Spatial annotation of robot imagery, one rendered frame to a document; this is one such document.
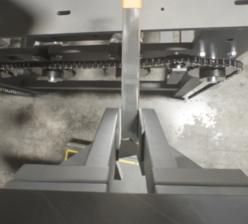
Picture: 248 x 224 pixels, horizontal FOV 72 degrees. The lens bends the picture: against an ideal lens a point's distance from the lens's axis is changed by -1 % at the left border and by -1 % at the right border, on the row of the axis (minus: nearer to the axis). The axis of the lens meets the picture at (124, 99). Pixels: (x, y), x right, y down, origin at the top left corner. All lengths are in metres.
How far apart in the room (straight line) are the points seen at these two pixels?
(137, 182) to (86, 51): 0.89
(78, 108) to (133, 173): 0.76
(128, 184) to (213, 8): 1.08
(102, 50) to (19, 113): 1.44
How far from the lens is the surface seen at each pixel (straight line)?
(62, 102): 1.68
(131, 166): 1.20
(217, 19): 0.37
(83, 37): 0.56
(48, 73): 0.71
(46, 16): 0.43
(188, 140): 1.51
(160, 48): 0.58
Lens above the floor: 1.47
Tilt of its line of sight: 79 degrees down
